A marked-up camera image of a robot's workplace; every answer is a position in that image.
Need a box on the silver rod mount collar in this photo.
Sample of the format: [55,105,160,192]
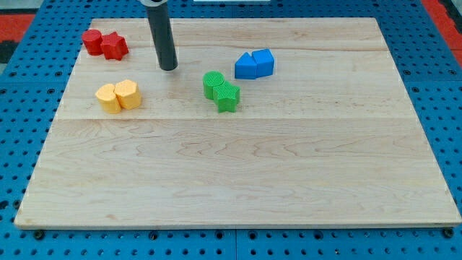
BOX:
[139,0,168,7]

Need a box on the yellow hexagon block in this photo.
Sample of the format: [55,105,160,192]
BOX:
[114,79,142,110]

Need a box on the yellow heart block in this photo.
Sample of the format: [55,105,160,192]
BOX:
[95,84,121,114]

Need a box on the red star block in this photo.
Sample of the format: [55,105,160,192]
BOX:
[100,32,128,61]

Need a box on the green star block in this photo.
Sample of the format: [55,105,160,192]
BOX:
[213,81,240,113]

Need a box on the blue triangle block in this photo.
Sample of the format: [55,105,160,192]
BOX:
[234,53,257,79]

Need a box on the green circle block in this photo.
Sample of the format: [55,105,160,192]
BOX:
[202,71,225,100]

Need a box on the red circle block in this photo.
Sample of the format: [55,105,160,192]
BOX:
[82,29,103,56]

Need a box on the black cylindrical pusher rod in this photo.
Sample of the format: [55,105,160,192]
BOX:
[145,3,178,71]

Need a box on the blue cube block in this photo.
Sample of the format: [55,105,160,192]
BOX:
[252,48,274,77]

